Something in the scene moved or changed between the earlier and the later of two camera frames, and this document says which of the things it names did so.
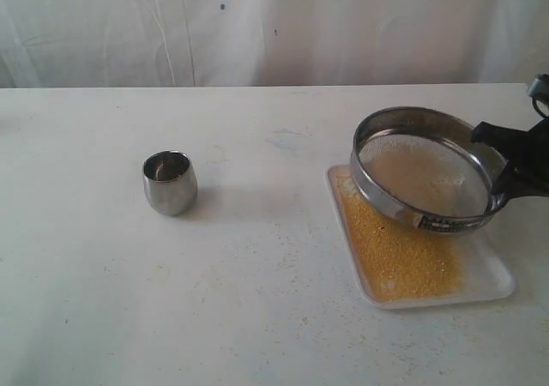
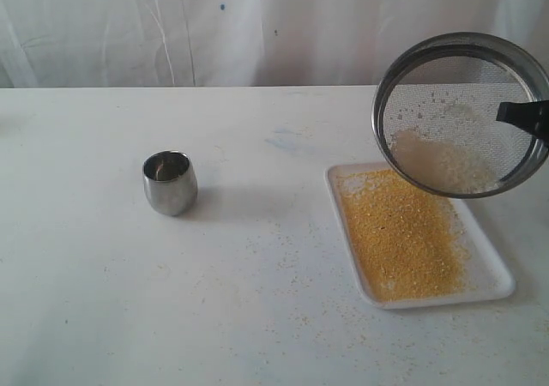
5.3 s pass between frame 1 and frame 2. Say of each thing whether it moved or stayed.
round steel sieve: moved
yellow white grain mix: stayed
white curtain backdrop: stayed
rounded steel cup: stayed
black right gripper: moved
